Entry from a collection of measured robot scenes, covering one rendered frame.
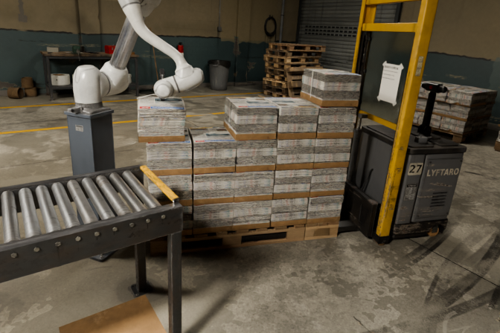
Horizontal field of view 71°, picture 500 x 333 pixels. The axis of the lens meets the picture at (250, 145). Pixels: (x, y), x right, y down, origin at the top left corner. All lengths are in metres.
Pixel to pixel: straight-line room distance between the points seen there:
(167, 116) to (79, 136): 0.56
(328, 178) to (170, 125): 1.22
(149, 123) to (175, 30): 7.25
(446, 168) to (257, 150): 1.49
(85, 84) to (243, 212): 1.33
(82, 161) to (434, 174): 2.52
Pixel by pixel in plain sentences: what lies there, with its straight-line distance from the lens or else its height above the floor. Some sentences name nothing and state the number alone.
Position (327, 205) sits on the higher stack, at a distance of 2.80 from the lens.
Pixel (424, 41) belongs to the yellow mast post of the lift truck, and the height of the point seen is 1.53.
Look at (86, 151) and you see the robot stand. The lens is 2.40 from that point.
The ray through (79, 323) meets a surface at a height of 0.00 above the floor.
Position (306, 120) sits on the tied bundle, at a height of 0.97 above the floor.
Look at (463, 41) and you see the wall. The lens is 8.53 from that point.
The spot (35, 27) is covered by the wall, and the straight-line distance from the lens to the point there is 8.62.
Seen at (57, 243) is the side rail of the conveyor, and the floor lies 0.78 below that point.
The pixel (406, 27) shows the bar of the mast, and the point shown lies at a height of 1.62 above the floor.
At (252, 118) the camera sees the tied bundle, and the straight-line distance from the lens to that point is 2.32.
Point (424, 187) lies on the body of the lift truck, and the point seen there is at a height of 0.47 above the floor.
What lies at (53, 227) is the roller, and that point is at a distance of 1.51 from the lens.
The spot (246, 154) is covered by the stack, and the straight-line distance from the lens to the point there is 2.39.
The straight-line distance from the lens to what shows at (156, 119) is 2.22.
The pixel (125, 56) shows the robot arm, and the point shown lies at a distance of 2.39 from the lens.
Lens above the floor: 1.53
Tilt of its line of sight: 18 degrees down
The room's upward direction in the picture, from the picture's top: 4 degrees clockwise
